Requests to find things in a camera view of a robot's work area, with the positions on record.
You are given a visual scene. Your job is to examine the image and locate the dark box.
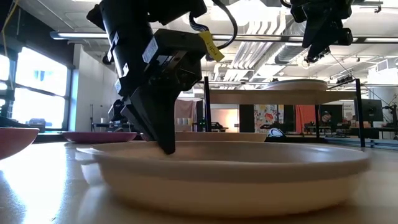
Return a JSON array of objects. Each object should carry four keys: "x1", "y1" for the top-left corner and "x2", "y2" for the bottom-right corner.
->
[{"x1": 27, "y1": 118, "x2": 47, "y2": 130}]

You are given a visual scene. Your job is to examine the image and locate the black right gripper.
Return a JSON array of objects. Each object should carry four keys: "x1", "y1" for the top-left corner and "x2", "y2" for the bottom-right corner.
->
[{"x1": 292, "y1": 12, "x2": 354, "y2": 59}]

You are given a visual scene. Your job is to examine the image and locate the silver ventilation duct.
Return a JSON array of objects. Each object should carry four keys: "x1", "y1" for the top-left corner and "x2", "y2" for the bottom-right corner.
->
[{"x1": 273, "y1": 18, "x2": 315, "y2": 65}]

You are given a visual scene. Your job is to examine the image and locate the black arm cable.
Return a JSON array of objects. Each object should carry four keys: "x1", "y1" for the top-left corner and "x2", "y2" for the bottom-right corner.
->
[{"x1": 188, "y1": 0, "x2": 239, "y2": 50}]

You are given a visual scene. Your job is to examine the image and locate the black and white ball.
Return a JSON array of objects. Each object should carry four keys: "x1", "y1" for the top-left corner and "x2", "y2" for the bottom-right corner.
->
[{"x1": 267, "y1": 128, "x2": 285, "y2": 138}]

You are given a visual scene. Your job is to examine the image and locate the floral patterned curtain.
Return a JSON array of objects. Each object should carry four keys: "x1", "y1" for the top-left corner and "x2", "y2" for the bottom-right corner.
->
[{"x1": 254, "y1": 104, "x2": 279, "y2": 133}]

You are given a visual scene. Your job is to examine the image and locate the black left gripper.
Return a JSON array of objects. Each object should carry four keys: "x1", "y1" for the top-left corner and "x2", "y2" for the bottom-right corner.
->
[{"x1": 105, "y1": 29, "x2": 200, "y2": 156}]

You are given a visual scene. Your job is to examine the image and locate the long linear ceiling light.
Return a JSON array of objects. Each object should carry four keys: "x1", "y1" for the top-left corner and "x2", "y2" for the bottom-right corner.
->
[{"x1": 49, "y1": 30, "x2": 398, "y2": 44}]

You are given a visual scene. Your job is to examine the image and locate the long cluttered workbench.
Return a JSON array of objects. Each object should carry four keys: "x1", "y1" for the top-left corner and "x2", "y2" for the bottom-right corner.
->
[{"x1": 304, "y1": 121, "x2": 398, "y2": 139}]

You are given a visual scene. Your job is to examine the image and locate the wooden shelf black metal legs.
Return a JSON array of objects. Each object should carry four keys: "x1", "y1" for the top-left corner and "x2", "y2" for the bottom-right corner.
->
[{"x1": 203, "y1": 76, "x2": 366, "y2": 147}]

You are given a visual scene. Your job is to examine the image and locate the blue metal rail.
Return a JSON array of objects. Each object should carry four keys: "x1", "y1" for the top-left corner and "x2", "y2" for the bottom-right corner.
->
[{"x1": 325, "y1": 136, "x2": 398, "y2": 151}]

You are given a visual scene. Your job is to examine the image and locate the dark red bowl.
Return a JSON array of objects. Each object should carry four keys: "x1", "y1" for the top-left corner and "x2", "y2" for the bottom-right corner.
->
[{"x1": 0, "y1": 126, "x2": 40, "y2": 161}]

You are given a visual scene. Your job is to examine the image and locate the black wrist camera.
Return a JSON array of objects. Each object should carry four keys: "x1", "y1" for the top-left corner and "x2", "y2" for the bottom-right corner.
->
[{"x1": 154, "y1": 29, "x2": 208, "y2": 71}]

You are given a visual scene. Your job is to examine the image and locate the yellow cable tag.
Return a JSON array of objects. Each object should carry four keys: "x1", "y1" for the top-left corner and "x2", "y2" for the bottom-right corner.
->
[{"x1": 198, "y1": 30, "x2": 226, "y2": 63}]

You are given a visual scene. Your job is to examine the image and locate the black monitor on stand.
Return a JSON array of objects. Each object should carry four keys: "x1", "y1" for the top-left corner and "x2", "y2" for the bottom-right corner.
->
[{"x1": 360, "y1": 98, "x2": 384, "y2": 123}]

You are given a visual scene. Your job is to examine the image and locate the orange curtain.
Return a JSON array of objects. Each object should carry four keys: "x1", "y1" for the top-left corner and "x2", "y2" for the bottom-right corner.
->
[{"x1": 295, "y1": 105, "x2": 321, "y2": 133}]

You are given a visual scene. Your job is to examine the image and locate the dark flat screen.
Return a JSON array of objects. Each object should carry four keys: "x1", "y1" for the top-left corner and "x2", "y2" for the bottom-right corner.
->
[{"x1": 320, "y1": 105, "x2": 343, "y2": 125}]

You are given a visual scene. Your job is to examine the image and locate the pale pink curtain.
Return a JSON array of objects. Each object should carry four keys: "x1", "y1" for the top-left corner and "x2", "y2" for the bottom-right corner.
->
[{"x1": 174, "y1": 98, "x2": 199, "y2": 132}]

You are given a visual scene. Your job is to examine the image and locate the black partition panel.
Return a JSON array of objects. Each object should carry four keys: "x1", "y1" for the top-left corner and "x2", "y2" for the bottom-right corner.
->
[
  {"x1": 238, "y1": 104, "x2": 255, "y2": 133},
  {"x1": 283, "y1": 105, "x2": 295, "y2": 133}
]

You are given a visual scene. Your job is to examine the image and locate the dusty purple plate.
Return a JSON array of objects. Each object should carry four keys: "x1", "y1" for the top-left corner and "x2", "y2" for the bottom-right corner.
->
[{"x1": 63, "y1": 131, "x2": 138, "y2": 144}]

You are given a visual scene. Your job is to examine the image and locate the large window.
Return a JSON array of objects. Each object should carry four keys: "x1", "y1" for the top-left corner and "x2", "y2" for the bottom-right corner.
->
[{"x1": 0, "y1": 46, "x2": 73, "y2": 131}]

